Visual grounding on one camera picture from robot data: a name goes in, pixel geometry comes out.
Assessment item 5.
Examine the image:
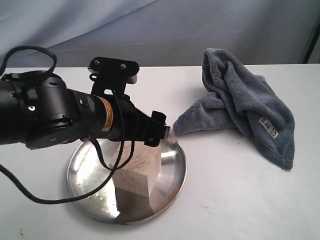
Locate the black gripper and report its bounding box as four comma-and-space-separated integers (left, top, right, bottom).
72, 91, 170, 147

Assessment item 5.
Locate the light wooden block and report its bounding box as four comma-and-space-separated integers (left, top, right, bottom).
112, 141, 161, 204

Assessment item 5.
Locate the blue-grey fleece towel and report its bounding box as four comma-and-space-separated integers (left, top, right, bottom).
173, 48, 295, 171

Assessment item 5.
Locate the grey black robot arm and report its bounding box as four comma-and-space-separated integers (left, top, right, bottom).
0, 74, 170, 150

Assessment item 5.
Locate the round stainless steel plate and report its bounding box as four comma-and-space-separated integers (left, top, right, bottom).
66, 134, 187, 225

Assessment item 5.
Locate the grey fabric backdrop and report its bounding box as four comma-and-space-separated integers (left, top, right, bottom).
0, 0, 320, 67

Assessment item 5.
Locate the black stand pole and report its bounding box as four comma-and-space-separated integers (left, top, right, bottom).
302, 24, 320, 64

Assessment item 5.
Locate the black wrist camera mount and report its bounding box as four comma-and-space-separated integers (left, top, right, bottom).
87, 56, 140, 99

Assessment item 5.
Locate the black cable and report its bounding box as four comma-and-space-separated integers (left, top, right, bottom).
0, 46, 137, 205

